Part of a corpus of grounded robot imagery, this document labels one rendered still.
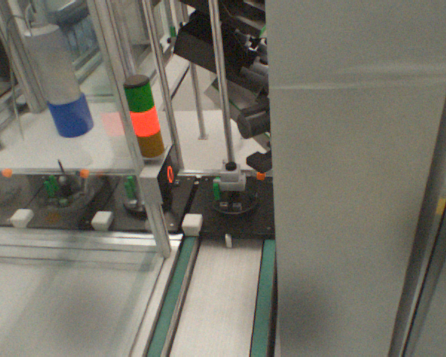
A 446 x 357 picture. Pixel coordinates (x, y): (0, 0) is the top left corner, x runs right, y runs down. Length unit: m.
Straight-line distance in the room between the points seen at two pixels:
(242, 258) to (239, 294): 0.11
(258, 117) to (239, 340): 0.47
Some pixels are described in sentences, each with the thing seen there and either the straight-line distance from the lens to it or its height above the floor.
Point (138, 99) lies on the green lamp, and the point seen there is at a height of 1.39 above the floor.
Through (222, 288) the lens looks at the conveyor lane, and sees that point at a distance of 1.02.
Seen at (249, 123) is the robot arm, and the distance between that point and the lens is 0.91.
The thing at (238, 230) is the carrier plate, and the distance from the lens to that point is 1.07.
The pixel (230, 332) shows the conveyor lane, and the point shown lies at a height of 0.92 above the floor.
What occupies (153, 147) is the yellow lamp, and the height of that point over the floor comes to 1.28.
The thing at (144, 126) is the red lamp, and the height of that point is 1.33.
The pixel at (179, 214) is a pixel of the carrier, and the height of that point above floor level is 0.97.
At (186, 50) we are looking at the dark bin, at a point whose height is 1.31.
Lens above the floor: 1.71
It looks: 36 degrees down
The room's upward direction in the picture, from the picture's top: 8 degrees counter-clockwise
